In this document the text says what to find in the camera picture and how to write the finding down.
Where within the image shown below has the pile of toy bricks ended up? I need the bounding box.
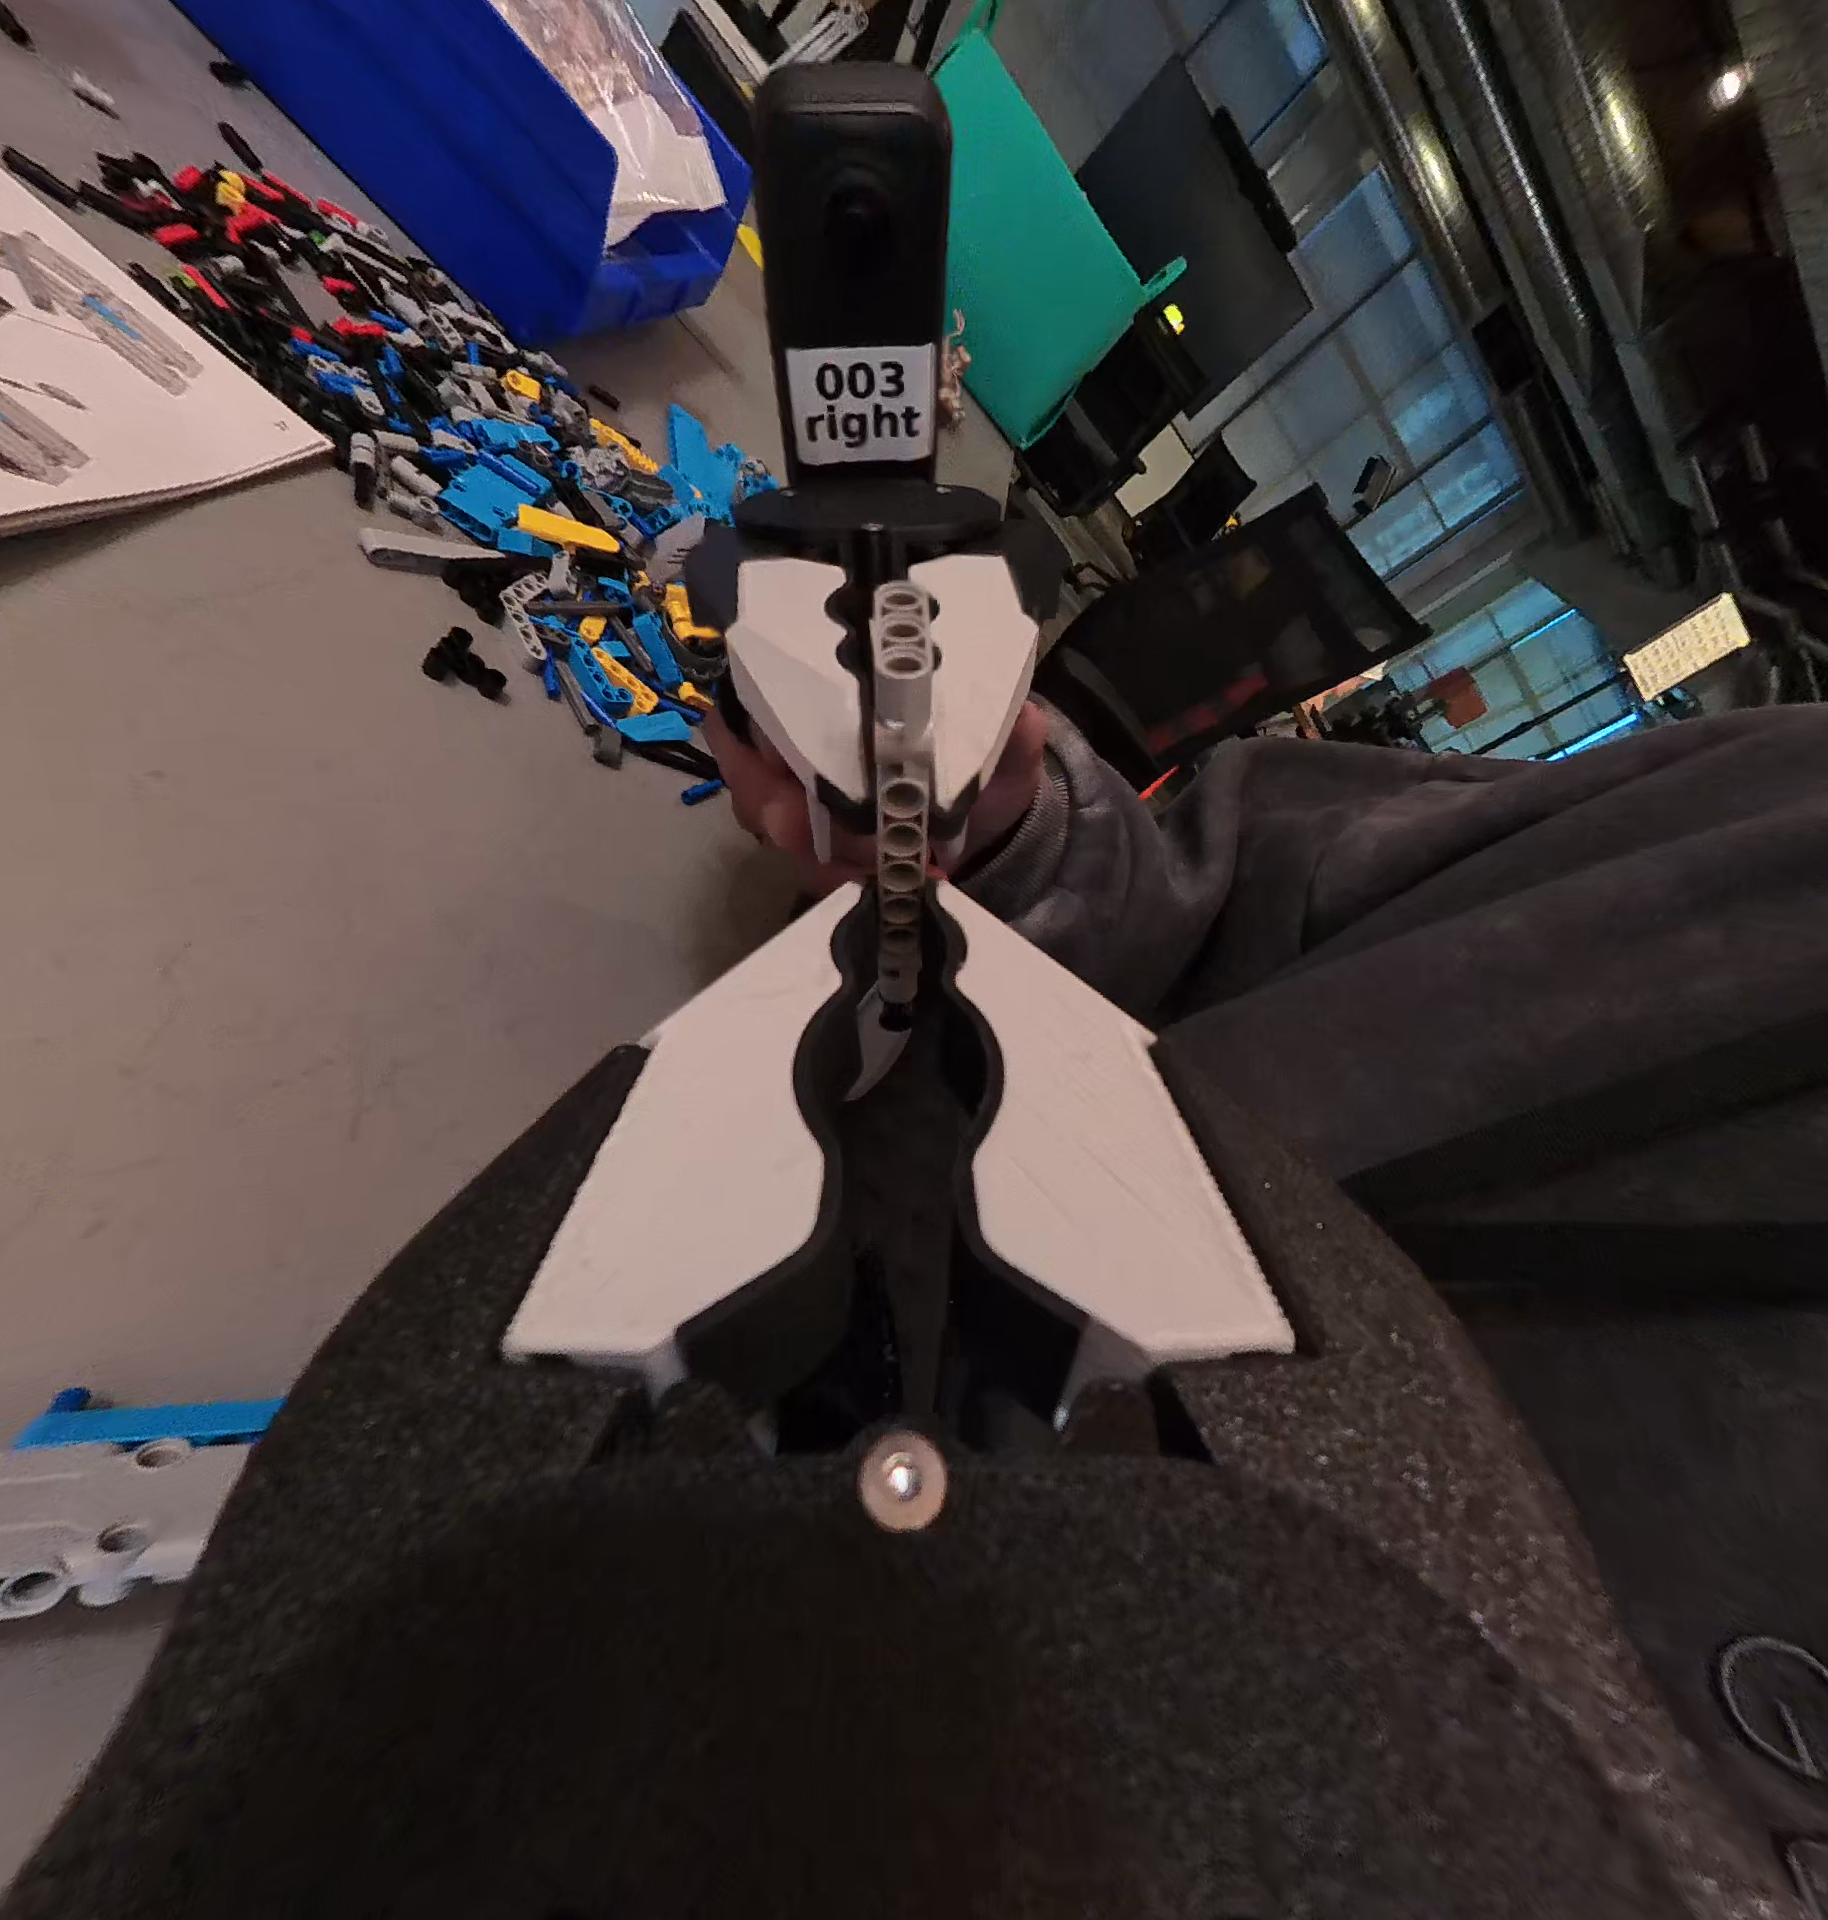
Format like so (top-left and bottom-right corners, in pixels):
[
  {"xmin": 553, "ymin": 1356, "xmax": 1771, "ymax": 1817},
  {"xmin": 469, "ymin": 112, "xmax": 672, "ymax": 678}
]
[{"xmin": 0, "ymin": 144, "xmax": 783, "ymax": 812}]

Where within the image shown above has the person's grey sweatshirt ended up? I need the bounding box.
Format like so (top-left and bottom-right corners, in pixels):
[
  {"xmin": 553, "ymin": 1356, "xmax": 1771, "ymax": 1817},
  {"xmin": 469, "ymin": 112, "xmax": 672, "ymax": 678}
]
[{"xmin": 1154, "ymin": 1019, "xmax": 1828, "ymax": 1920}]

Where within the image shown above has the blue storage bin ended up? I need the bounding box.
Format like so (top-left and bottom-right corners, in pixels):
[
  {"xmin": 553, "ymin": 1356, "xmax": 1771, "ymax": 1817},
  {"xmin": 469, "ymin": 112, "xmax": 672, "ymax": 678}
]
[{"xmin": 178, "ymin": 0, "xmax": 754, "ymax": 350}]

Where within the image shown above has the open instruction booklet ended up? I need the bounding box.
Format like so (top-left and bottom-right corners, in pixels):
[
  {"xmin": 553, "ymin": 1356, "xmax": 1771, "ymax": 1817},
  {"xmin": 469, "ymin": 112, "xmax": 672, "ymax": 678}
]
[{"xmin": 0, "ymin": 128, "xmax": 331, "ymax": 549}]

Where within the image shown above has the metal ventilation duct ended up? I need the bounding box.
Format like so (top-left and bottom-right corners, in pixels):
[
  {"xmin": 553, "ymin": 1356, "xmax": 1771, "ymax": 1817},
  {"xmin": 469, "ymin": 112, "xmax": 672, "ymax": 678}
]
[{"xmin": 1326, "ymin": 0, "xmax": 1696, "ymax": 579}]

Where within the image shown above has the clear plastic bag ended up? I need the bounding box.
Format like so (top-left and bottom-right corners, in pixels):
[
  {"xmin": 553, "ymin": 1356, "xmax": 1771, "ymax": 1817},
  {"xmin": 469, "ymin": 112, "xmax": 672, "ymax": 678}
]
[{"xmin": 485, "ymin": 0, "xmax": 705, "ymax": 247}]

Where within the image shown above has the person's right hand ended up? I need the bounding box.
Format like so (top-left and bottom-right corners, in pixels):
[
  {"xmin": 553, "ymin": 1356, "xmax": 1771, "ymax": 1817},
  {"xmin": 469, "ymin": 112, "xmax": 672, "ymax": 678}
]
[{"xmin": 703, "ymin": 692, "xmax": 1044, "ymax": 890}]

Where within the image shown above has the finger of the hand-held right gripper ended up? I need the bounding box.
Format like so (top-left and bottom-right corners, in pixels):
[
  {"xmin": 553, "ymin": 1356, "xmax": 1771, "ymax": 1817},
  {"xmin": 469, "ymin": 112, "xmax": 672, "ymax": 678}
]
[
  {"xmin": 921, "ymin": 555, "xmax": 1040, "ymax": 823},
  {"xmin": 728, "ymin": 558, "xmax": 877, "ymax": 868}
]

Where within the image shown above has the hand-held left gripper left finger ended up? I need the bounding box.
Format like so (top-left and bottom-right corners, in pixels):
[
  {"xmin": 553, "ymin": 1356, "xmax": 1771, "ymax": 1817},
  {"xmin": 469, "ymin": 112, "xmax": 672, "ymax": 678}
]
[{"xmin": 498, "ymin": 882, "xmax": 866, "ymax": 1366}]

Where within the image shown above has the black wall screen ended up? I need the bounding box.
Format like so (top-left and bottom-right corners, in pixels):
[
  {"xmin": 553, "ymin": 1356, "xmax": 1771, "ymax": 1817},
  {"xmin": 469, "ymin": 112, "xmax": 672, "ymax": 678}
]
[{"xmin": 1071, "ymin": 57, "xmax": 1319, "ymax": 430}]

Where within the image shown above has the grey hinged toy assembly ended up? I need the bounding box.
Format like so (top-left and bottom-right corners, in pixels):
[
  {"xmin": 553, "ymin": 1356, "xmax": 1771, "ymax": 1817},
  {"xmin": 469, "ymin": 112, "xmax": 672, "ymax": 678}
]
[{"xmin": 853, "ymin": 580, "xmax": 944, "ymax": 1110}]

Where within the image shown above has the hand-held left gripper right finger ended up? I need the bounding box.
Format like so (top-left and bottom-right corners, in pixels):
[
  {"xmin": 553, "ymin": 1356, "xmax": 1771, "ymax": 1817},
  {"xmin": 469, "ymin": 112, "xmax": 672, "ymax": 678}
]
[{"xmin": 937, "ymin": 879, "xmax": 1300, "ymax": 1370}]

